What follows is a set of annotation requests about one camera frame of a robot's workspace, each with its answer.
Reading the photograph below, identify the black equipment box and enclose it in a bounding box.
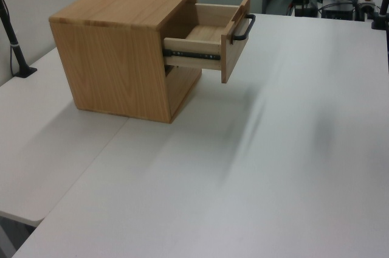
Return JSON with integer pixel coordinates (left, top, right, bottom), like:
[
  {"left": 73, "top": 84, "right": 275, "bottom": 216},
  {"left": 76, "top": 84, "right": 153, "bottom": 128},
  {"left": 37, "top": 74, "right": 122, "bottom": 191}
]
[{"left": 322, "top": 4, "right": 356, "bottom": 21}]

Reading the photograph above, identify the black metal handle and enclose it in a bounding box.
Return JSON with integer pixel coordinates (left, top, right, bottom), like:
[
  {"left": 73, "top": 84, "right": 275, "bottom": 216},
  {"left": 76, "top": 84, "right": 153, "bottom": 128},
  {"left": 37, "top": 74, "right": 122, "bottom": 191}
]
[{"left": 164, "top": 0, "right": 256, "bottom": 84}]

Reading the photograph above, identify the light oak wooden cabinet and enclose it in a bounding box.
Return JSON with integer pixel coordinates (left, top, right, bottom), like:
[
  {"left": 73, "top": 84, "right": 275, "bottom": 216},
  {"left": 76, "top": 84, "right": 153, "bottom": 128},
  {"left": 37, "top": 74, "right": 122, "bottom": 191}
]
[{"left": 48, "top": 0, "right": 203, "bottom": 124}]

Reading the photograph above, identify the black metal drawer slide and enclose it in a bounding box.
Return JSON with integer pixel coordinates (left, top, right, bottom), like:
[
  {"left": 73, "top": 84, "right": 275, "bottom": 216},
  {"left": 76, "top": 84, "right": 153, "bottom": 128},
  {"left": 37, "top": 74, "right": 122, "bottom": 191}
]
[{"left": 164, "top": 47, "right": 221, "bottom": 61}]

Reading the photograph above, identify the black clamp-mounted pole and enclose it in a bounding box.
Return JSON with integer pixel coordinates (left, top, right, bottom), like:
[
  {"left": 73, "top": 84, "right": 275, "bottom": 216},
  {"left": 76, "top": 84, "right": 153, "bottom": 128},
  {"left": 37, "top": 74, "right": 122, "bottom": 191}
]
[{"left": 370, "top": 0, "right": 389, "bottom": 30}]

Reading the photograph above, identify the black camera pole with base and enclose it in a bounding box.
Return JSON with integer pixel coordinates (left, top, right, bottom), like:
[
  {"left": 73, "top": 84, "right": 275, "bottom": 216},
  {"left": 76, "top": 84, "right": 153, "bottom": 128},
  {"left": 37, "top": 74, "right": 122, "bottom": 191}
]
[{"left": 0, "top": 0, "right": 38, "bottom": 80}]

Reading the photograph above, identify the silver device with black knob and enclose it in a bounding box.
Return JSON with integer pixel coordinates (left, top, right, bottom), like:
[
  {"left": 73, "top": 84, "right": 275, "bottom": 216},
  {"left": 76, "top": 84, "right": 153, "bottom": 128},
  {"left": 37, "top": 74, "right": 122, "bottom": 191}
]
[{"left": 357, "top": 0, "right": 377, "bottom": 13}]

